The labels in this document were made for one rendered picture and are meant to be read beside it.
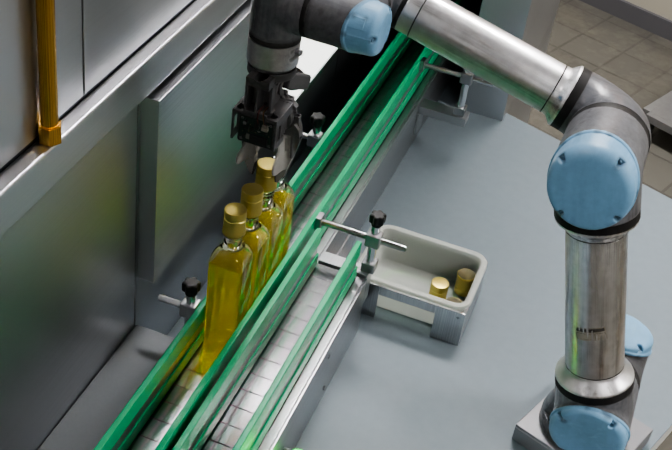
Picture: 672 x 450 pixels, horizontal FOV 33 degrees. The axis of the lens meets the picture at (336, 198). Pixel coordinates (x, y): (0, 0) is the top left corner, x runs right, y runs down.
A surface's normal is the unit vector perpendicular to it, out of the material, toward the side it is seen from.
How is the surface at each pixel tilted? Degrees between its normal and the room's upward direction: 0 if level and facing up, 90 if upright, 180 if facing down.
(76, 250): 90
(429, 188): 0
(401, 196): 0
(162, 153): 90
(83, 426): 0
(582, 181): 81
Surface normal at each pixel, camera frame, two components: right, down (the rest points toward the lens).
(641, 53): 0.12, -0.80
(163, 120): 0.93, 0.29
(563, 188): -0.37, 0.38
